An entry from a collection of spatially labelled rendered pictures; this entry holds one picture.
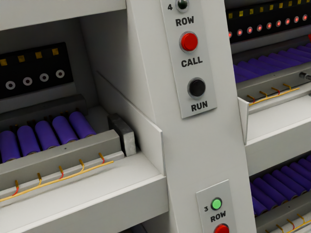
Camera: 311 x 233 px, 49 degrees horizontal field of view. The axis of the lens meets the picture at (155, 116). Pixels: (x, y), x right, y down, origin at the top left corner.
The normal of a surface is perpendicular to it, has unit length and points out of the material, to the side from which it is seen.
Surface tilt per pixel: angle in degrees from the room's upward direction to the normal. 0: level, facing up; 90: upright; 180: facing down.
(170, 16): 90
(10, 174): 105
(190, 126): 90
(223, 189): 90
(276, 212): 15
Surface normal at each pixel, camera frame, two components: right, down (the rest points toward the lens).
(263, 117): -0.08, -0.88
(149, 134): -0.89, 0.27
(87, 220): 0.45, 0.39
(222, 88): 0.41, 0.15
